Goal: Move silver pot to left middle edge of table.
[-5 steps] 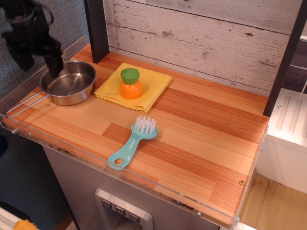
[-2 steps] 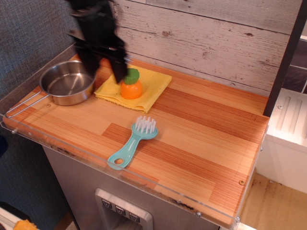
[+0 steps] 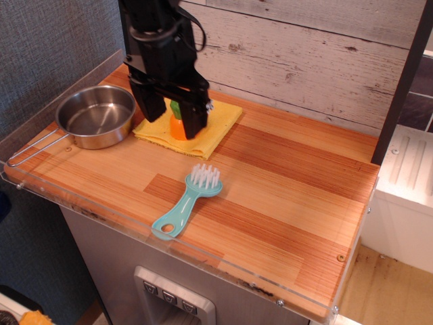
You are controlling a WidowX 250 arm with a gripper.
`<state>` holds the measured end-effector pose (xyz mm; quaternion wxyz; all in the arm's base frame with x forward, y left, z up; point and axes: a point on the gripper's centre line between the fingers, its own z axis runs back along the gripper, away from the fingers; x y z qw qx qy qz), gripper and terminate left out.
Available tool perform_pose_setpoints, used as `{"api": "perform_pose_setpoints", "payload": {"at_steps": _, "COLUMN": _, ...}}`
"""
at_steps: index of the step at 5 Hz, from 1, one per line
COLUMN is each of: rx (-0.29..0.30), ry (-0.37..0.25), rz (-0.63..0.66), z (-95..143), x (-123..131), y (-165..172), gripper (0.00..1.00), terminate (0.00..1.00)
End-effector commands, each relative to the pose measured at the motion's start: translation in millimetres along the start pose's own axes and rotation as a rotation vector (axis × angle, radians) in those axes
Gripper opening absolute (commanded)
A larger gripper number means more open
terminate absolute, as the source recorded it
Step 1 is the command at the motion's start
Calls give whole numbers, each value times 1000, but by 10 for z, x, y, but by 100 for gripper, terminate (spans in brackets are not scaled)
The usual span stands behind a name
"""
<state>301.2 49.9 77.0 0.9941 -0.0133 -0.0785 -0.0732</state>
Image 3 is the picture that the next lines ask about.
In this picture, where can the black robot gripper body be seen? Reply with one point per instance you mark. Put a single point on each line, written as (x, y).
(165, 59)

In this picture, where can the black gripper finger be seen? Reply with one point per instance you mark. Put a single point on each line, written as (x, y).
(194, 117)
(151, 104)

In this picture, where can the silver pot with wire handle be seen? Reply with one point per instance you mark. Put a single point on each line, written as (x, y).
(95, 118)

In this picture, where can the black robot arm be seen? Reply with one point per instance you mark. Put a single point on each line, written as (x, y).
(154, 15)

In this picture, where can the yellow folded cloth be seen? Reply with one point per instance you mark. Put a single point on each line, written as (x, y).
(220, 121)

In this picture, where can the orange toy carrot green top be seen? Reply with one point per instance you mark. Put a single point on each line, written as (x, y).
(176, 123)

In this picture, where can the teal brush with white bristles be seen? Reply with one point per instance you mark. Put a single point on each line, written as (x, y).
(202, 182)

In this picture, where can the clear acrylic left guard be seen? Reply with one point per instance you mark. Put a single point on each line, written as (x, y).
(25, 132)

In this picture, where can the grey cabinet with dispenser panel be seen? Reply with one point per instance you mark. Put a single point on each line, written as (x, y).
(111, 256)

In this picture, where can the orange object bottom left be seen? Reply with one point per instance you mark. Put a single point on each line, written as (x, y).
(35, 318)

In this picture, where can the dark right shelf post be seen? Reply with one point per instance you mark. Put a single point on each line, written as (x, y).
(416, 52)

